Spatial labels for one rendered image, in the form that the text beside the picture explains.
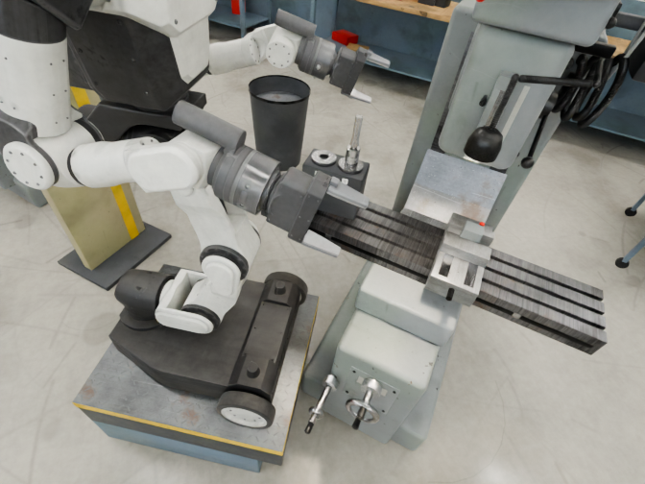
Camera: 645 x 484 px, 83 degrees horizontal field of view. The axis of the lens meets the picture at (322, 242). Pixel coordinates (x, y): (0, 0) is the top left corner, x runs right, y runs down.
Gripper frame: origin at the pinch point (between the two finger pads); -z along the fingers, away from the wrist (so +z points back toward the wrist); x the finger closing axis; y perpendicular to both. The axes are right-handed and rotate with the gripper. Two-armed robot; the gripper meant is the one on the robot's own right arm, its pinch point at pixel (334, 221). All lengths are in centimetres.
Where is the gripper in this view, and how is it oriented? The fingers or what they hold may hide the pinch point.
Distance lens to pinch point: 55.3
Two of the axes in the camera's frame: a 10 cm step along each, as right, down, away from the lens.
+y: 2.4, -6.0, 7.7
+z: -9.0, -4.3, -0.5
